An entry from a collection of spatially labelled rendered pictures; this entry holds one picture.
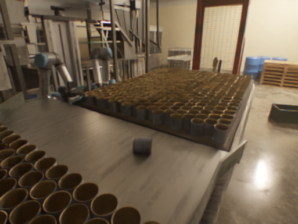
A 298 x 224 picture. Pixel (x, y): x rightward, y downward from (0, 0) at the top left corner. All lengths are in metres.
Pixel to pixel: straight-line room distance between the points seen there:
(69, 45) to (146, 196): 1.91
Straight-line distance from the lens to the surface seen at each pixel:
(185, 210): 0.59
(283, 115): 4.37
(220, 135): 0.90
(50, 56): 1.74
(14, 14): 3.47
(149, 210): 0.58
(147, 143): 0.75
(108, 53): 2.09
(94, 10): 4.22
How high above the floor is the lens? 1.54
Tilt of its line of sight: 22 degrees down
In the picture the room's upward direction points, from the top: straight up
